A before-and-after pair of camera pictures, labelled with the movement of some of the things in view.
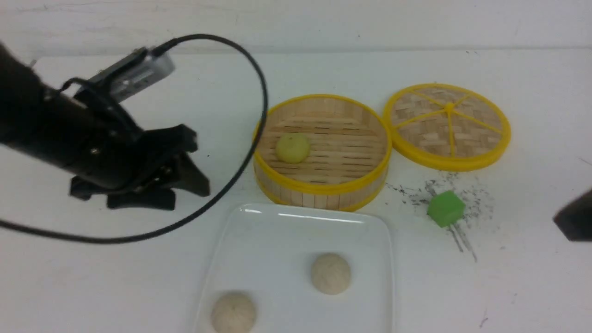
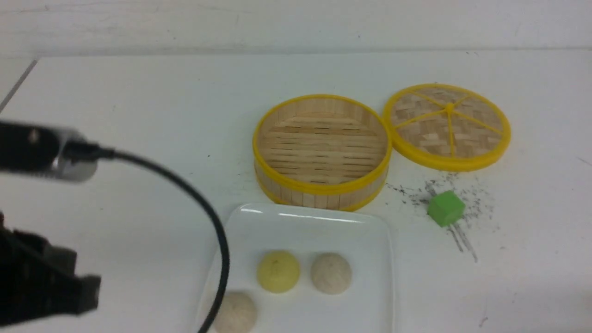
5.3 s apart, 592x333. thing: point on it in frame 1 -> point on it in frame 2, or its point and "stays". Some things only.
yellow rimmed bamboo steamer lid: (447, 127) stays
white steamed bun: (330, 274) stays
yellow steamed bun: (292, 148) -> (278, 271)
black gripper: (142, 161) -> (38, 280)
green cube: (444, 208) stays
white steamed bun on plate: (233, 312) stays
